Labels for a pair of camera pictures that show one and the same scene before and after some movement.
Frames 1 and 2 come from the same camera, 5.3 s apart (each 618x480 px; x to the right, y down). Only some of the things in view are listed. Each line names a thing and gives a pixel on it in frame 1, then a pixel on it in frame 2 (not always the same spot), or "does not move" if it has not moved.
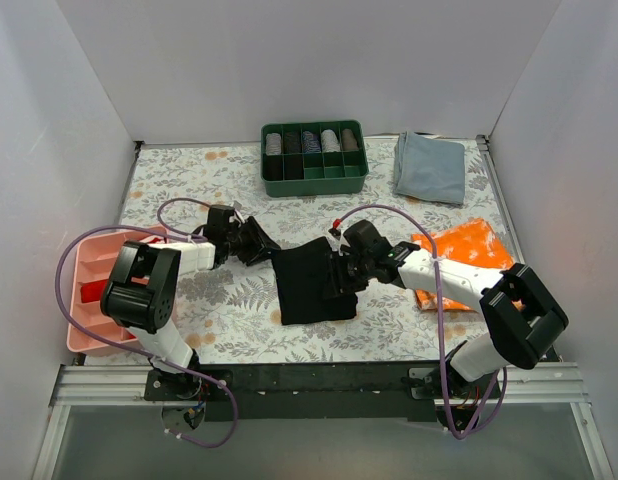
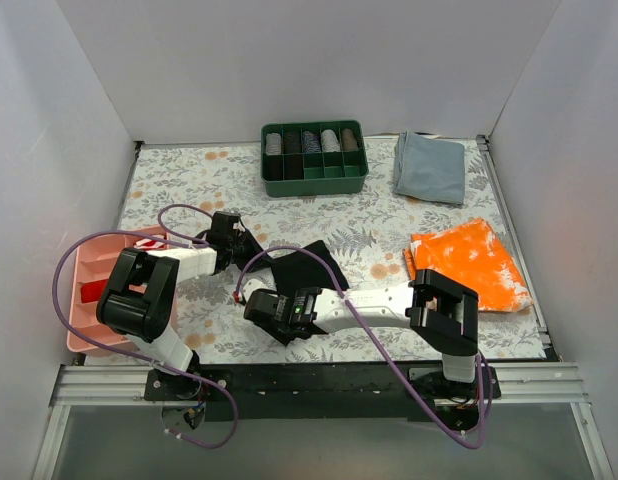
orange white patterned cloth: (471, 243) does not move
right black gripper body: (336, 275) → (262, 310)
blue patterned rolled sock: (311, 142) does not move
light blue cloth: (430, 169) does not move
